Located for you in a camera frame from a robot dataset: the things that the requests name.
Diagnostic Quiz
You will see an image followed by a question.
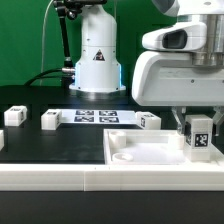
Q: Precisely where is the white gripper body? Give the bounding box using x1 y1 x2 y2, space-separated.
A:
132 21 224 106

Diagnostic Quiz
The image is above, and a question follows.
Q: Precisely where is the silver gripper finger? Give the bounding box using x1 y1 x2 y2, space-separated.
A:
172 106 186 134
212 106 224 136

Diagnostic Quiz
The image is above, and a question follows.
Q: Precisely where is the white square tabletop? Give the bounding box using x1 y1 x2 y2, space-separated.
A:
103 129 224 166

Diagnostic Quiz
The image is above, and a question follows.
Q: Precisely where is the white cable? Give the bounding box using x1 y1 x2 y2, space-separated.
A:
39 0 55 86

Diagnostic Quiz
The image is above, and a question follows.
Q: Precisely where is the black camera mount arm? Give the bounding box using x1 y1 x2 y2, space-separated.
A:
53 0 107 68

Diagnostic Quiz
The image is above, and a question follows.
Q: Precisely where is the black cable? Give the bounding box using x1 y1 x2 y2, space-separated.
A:
23 67 76 88

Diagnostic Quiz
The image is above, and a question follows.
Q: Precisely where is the white obstacle fence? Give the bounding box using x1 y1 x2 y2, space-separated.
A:
0 164 224 191

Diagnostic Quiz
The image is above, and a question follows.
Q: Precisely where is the tag marker sheet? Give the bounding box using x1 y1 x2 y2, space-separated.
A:
61 109 136 124

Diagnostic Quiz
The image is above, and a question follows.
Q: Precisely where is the white block left edge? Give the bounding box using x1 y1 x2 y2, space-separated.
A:
0 130 4 151

